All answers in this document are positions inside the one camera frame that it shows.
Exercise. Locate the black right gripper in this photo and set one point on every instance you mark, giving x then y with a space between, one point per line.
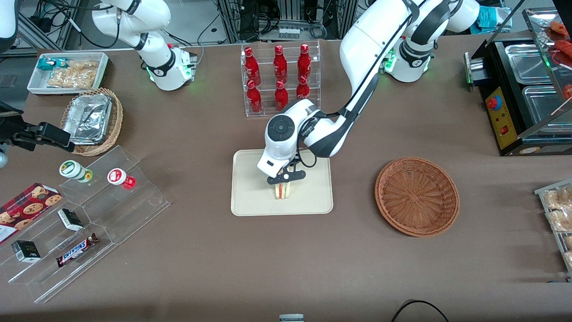
23 134

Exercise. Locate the triangular sandwich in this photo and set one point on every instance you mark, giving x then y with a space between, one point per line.
282 192

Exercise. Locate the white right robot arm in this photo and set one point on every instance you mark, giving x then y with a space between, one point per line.
161 62

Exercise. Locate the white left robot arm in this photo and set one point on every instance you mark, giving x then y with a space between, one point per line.
366 44

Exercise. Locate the aluminium foil tray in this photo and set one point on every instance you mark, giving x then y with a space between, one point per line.
87 118

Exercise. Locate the beige plastic tray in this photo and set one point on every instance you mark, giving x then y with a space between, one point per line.
250 197

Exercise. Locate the light wicker basket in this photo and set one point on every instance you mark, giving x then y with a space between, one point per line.
117 120

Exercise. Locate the brown wicker basket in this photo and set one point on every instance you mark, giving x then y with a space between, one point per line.
415 197

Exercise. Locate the green lid drink cup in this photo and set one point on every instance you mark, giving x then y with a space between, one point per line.
71 169

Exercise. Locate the white rectangular snack bin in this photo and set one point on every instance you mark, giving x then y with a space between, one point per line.
33 82

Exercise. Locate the clear bag of crackers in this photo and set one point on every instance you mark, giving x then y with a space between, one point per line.
73 76

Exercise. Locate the clear acrylic bottle rack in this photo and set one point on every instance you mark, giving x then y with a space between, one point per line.
261 114

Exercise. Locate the teal snack packet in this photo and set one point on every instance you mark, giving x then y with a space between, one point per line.
47 63

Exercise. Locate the red lid drink cup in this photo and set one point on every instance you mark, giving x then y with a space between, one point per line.
117 176

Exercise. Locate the red cookie box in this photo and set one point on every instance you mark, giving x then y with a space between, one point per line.
27 208

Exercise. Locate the red cola bottle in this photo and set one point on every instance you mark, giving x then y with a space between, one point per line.
303 89
280 62
304 62
251 65
254 96
281 96

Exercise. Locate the small black box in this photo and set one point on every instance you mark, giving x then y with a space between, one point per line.
70 220
26 251

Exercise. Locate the clear acrylic tiered stand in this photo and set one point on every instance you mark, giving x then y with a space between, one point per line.
134 210

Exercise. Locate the Snickers chocolate bar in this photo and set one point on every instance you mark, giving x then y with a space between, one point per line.
76 250

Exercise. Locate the small grey white object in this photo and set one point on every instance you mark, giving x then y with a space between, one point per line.
291 318

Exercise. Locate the white power strip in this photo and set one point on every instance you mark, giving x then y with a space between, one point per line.
289 32

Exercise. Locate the silver metal box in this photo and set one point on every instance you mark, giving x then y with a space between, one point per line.
473 67

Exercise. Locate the red emergency knob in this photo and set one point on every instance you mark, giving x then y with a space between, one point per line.
494 103

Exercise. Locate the black hot food warmer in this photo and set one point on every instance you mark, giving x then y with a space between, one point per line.
514 112

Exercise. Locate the teal cloth bag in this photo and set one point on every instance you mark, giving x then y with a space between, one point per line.
491 18

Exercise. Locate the steel food pan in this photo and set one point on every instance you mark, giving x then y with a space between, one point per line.
527 62
545 105

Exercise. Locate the wrapped bread piece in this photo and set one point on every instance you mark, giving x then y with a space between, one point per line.
558 199
561 221

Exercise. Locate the red fried food piece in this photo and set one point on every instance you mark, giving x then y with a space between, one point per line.
564 47
559 29

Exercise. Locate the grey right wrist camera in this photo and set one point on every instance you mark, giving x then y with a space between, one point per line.
2 160

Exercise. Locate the aluminium frame rack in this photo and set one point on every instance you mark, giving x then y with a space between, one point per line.
230 18

